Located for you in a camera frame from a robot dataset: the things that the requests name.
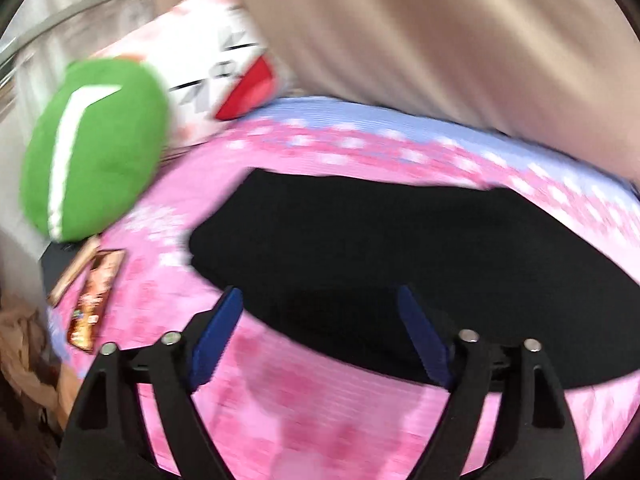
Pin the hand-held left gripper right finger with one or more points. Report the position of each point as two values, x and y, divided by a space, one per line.
421 336

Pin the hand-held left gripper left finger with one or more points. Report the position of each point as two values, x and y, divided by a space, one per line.
216 336

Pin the black pants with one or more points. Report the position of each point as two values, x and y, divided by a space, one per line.
400 280

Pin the pink floral bed sheet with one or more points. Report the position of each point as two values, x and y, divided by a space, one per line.
300 410

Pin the orange printed packet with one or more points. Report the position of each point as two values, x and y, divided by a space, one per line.
95 300

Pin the brown crumpled cloth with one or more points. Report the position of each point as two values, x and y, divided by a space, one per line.
30 360

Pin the green round plush pillow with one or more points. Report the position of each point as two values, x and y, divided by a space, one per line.
95 150

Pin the white pink printed pillow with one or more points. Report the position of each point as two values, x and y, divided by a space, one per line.
210 60

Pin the beige curtain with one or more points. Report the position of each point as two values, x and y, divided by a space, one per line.
450 40

